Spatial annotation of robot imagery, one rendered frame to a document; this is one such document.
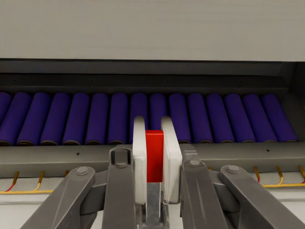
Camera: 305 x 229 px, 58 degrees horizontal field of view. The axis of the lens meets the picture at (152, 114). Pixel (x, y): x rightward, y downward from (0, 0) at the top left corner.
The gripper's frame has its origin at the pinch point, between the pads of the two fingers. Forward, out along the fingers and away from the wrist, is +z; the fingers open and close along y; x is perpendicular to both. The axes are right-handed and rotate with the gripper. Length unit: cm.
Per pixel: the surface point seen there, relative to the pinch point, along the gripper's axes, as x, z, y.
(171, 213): -6.5, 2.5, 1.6
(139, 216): -5.1, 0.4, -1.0
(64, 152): -2.3, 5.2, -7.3
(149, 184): -2.3, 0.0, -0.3
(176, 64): 4.1, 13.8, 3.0
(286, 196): -5.4, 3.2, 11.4
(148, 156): -0.1, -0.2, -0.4
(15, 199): -5.4, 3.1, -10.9
